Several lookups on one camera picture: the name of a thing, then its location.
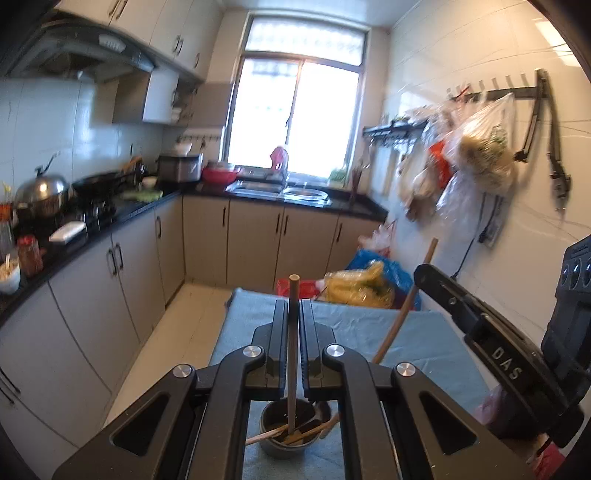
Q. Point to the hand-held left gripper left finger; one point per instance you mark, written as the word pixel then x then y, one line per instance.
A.
pixel 279 341

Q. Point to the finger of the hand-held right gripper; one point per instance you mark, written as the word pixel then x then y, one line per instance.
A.
pixel 443 286

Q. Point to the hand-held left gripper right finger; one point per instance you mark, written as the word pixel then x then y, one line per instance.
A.
pixel 308 341

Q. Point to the long brown chopstick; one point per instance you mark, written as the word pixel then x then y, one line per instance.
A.
pixel 401 314
pixel 293 360

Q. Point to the pile of wooden chopsticks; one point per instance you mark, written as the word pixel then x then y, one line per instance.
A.
pixel 270 434

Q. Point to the dark grey utensil holder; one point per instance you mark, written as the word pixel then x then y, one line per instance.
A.
pixel 277 447

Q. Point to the person's right hand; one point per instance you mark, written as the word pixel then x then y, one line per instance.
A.
pixel 549 461

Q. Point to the blue-grey table cloth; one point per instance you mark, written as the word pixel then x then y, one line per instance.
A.
pixel 346 332

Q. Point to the blue plastic bag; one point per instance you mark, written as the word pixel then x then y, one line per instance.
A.
pixel 401 277

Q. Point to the red bag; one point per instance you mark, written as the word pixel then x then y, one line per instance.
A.
pixel 304 290

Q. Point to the yellow plastic bag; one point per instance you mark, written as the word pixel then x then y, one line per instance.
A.
pixel 355 286

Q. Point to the pink plastic bag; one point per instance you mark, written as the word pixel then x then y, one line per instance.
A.
pixel 378 240

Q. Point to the bunch of beige hanging bags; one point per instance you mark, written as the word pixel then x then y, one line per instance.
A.
pixel 427 175

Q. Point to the dark chopsticks in holder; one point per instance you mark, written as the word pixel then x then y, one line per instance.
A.
pixel 358 182

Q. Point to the steel kitchen sink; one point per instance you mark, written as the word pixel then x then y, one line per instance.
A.
pixel 277 189

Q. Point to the green and white box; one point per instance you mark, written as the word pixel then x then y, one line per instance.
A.
pixel 338 174

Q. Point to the red basin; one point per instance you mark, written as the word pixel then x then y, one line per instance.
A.
pixel 220 176

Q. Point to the beige lower kitchen cabinets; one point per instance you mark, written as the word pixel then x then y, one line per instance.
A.
pixel 87 300

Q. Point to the beige kitchen cabinets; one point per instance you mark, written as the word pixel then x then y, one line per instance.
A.
pixel 87 300
pixel 180 32

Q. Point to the black kitchen countertop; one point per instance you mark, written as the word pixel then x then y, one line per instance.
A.
pixel 134 210

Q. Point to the steel rice cooker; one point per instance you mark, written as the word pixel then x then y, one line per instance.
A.
pixel 180 168

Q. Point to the small white bowl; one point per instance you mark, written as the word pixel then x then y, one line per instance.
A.
pixel 182 149

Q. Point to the black gas stove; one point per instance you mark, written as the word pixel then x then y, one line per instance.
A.
pixel 97 212

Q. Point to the kitchen window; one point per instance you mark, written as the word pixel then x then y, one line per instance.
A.
pixel 295 106

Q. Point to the black wok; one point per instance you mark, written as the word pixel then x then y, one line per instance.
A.
pixel 104 182

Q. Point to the white flat box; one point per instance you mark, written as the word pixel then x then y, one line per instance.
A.
pixel 67 231

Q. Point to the red spice jar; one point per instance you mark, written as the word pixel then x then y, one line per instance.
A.
pixel 30 256

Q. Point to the white bowl with food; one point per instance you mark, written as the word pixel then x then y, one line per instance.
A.
pixel 9 277

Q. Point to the steel pot with lid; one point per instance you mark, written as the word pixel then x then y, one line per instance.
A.
pixel 41 194

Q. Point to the beige upper kitchen cabinets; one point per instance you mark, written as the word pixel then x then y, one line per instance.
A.
pixel 180 32

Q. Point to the grey range hood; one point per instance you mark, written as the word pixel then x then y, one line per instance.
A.
pixel 78 50

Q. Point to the black wall rack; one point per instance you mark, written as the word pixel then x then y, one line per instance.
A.
pixel 392 130

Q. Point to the black wall hook rail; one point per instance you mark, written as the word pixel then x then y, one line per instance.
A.
pixel 508 93

